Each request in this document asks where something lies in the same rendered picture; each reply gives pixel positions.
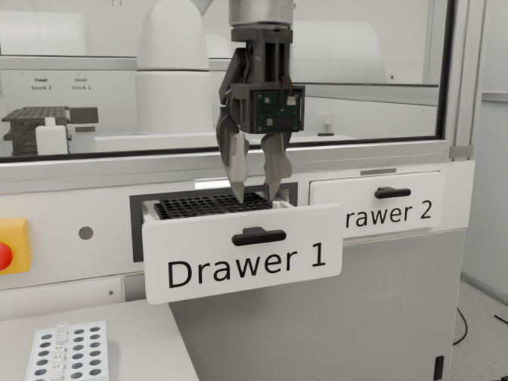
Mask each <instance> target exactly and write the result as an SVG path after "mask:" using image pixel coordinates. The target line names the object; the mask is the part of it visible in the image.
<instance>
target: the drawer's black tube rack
mask: <svg viewBox="0 0 508 381"><path fill-rule="evenodd" d="M159 202H160V203H155V204H154V209H155V211H156V213H157V215H158V216H159V217H160V220H169V219H172V218H177V217H181V218H182V217H185V216H192V215H207V214H215V213H223V212H226V213H228V214H229V212H237V211H246V210H254V209H271V208H272V203H270V202H268V201H267V200H266V199H264V198H263V197H260V196H259V195H258V194H256V193H255V192H249V193H245V200H244V203H240V202H239V201H238V199H237V198H236V197H235V195H234V194H222V195H213V196H204V197H187V198H178V199H169V200H159Z"/></svg>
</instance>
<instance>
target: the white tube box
mask: <svg viewBox="0 0 508 381"><path fill-rule="evenodd" d="M56 332H57V328H51V329H47V330H37V331H36V334H35V339H34V342H33V348H32V351H31V355H30V359H29V365H28V369H27V372H26V379H25V381H52V378H51V367H52V358H53V357H54V351H53V350H54V348H55V347H57V346H59V345H58V344H57V340H56ZM62 346H64V347H65V352H66V357H65V358H66V360H65V361H64V370H63V380H62V381H110V379H109V365H108V350H107V331H106V321H96V322H91V323H86V324H77V325H71V326H68V335H67V343H66V344H64V345H62Z"/></svg>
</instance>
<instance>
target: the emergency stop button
mask: <svg viewBox="0 0 508 381"><path fill-rule="evenodd" d="M12 259H13V253H12V250H11V248H10V247H9V246H8V245H6V244H4V243H0V271H3V270H5V269H6V268H7V267H8V266H9V265H10V264H11V262H12Z"/></svg>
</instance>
